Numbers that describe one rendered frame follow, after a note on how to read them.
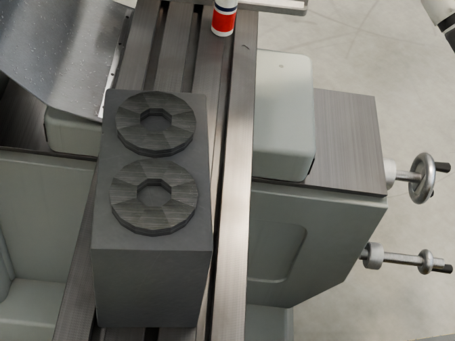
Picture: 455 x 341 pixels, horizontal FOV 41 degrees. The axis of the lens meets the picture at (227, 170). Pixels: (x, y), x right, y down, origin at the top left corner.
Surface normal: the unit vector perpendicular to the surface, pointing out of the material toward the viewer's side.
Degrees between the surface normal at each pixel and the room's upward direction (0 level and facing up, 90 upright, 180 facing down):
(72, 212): 90
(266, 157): 90
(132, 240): 0
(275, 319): 0
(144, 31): 0
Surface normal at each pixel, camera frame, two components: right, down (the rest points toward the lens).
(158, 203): 0.13, -0.61
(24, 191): -0.06, 0.78
